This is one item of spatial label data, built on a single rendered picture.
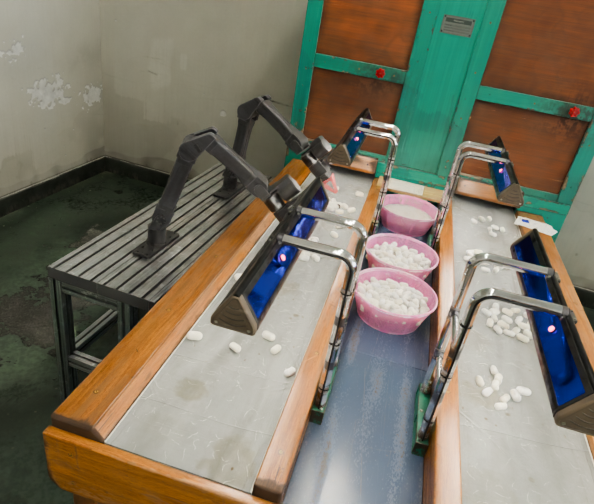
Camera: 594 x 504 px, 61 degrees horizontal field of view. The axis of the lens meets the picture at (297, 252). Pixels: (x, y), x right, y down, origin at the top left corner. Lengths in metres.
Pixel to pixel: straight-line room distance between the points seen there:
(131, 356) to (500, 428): 0.86
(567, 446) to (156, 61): 3.29
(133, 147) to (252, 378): 3.06
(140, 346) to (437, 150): 1.70
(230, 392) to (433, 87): 1.70
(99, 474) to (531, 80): 2.13
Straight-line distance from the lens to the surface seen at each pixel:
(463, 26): 2.40
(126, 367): 1.20
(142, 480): 1.08
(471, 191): 2.48
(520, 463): 1.26
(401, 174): 2.51
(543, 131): 2.51
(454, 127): 2.45
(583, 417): 0.89
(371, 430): 1.26
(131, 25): 3.89
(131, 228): 1.95
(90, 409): 1.12
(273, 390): 1.19
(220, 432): 1.10
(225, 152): 1.64
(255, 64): 3.46
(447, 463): 1.14
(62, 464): 1.19
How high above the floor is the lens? 1.57
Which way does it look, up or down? 29 degrees down
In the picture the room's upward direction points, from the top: 10 degrees clockwise
